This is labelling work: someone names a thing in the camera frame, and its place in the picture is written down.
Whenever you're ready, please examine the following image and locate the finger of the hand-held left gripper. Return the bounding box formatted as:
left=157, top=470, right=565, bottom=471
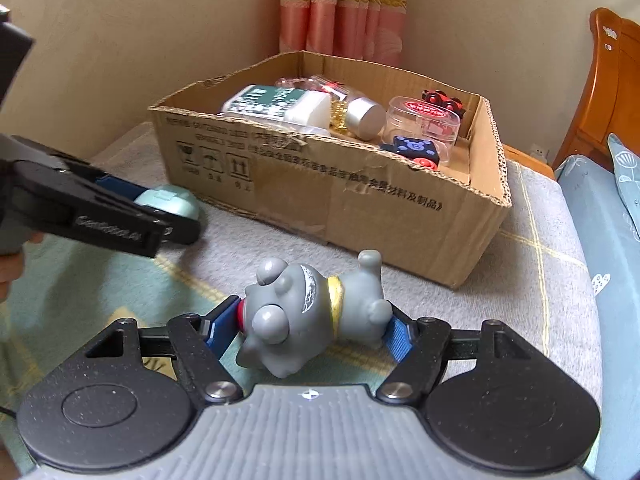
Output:
left=9, top=134, right=152, bottom=205
left=9, top=159, right=202, bottom=260

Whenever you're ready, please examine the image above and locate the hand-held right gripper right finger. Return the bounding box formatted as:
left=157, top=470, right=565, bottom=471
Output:
left=375, top=304, right=542, bottom=407

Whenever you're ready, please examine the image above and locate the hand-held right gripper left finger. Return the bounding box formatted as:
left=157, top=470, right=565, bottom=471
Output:
left=84, top=295, right=243, bottom=407

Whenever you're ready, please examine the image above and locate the mint green oval case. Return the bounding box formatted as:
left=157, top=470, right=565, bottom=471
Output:
left=134, top=185, right=202, bottom=233

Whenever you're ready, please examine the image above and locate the grey toy figure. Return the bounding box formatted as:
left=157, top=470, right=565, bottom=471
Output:
left=234, top=249, right=394, bottom=379

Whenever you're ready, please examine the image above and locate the cardboard box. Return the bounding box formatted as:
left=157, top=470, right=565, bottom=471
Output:
left=147, top=51, right=514, bottom=291

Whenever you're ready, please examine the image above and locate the white jar with green label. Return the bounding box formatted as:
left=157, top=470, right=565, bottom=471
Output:
left=221, top=83, right=334, bottom=129

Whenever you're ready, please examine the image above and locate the black purple toy train car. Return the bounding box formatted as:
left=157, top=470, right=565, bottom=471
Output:
left=379, top=135, right=442, bottom=172

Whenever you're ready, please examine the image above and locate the red toy train car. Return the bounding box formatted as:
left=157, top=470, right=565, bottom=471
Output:
left=419, top=88, right=467, bottom=117

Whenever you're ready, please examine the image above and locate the person's left hand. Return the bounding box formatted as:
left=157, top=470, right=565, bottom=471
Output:
left=0, top=234, right=45, bottom=306

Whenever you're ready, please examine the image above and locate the clear plastic case red label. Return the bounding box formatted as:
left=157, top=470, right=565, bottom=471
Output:
left=382, top=96, right=463, bottom=165

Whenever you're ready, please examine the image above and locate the light blue bed sheet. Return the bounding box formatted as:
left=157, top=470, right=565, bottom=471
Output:
left=554, top=154, right=640, bottom=480

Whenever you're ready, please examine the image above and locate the clear jar with silver lid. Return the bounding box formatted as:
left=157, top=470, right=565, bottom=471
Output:
left=309, top=75, right=387, bottom=142

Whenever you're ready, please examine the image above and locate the light blue pillow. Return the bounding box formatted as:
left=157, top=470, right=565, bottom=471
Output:
left=607, top=132, right=640, bottom=242

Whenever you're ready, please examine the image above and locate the pink gold curtain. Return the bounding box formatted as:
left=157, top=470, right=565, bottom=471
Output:
left=277, top=0, right=412, bottom=64

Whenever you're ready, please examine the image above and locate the wooden headboard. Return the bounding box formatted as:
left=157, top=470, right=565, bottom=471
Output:
left=502, top=7, right=640, bottom=182

